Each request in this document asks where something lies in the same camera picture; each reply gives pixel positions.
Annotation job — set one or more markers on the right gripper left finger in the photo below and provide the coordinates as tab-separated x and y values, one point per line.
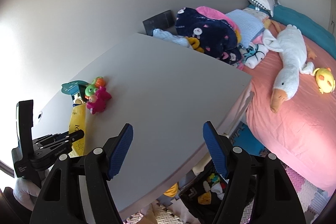
60	198

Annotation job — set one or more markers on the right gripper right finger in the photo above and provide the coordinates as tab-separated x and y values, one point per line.
261	181

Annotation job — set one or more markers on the black trash bag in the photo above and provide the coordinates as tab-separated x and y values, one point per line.
203	196

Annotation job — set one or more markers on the white gloved left hand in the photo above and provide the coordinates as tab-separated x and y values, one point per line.
24	191

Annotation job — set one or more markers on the foam puzzle floor mat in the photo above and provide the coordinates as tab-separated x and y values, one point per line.
182	209

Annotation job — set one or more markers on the pink bed sheet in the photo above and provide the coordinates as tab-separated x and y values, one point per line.
302	132

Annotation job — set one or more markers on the teal toy house box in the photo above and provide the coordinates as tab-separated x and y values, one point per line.
76	89

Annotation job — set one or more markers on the pink rubber toy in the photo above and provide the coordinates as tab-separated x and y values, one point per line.
97	102

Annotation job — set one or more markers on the green turtle toy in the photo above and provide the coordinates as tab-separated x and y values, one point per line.
92	88

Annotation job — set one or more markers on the yellow chick plush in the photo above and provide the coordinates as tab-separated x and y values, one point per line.
324	79

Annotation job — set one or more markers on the white cartoon cloth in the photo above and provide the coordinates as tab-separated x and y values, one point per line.
253	54

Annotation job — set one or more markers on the white goose plush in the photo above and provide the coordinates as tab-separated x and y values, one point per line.
293	52

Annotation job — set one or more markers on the navy patterned blanket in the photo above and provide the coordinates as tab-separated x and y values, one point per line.
216	37

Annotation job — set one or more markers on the teal bolster pillow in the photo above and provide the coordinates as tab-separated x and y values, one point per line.
308	27

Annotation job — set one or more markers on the light blue knitted blanket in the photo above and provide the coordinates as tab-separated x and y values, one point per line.
249	26

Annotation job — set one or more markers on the light blue baby cloth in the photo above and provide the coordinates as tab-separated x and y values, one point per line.
169	37

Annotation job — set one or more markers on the pink fleece blanket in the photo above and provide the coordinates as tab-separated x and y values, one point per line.
216	15

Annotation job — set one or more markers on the black wall switch panel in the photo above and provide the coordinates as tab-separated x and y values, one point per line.
163	21

